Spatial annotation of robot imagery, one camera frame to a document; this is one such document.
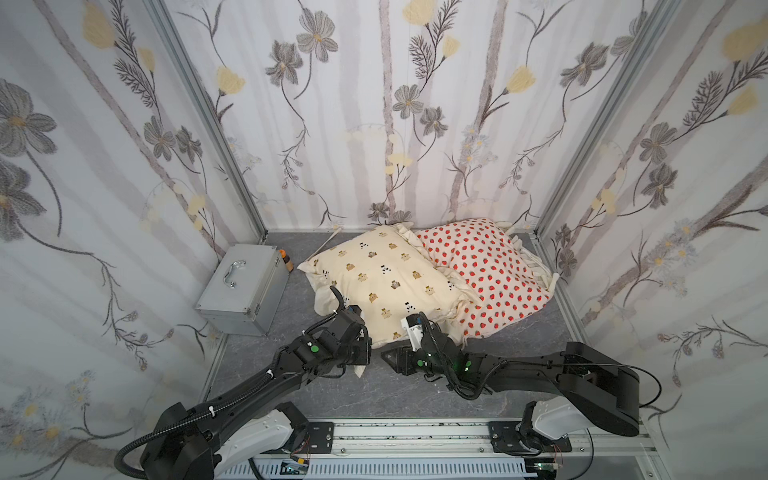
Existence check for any strawberry print ruffled pillow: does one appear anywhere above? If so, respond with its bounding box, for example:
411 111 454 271
399 218 560 344

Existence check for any small orange bottle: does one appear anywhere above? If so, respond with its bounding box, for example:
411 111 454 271
279 249 294 272

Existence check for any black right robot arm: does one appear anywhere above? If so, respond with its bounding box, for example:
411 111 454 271
381 313 651 440

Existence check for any white cord on floor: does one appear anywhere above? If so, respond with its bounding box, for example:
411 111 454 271
302 224 344 259

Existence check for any silver metal case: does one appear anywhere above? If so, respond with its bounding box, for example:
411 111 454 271
195 244 289 337

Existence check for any cream animal print pillow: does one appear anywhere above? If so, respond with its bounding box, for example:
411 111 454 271
298 224 476 349

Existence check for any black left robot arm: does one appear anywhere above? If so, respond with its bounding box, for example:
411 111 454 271
113 305 372 479

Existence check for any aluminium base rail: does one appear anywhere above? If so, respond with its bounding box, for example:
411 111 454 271
218 418 670 479

